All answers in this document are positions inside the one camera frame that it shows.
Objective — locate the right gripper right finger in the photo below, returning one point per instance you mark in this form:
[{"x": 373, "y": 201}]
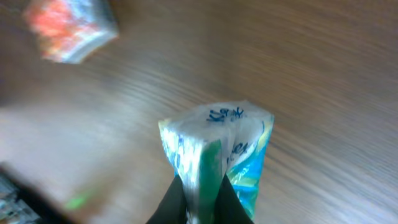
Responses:
[{"x": 228, "y": 209}]

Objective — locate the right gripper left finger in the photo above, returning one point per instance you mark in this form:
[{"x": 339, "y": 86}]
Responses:
[{"x": 173, "y": 207}]

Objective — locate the teal Kleenex tissue pack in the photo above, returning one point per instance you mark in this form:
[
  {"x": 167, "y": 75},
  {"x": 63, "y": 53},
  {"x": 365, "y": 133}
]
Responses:
[{"x": 211, "y": 142}]

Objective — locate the orange Kleenex tissue pack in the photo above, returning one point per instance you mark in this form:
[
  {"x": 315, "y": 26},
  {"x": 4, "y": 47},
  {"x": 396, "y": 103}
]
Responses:
[{"x": 69, "y": 30}]

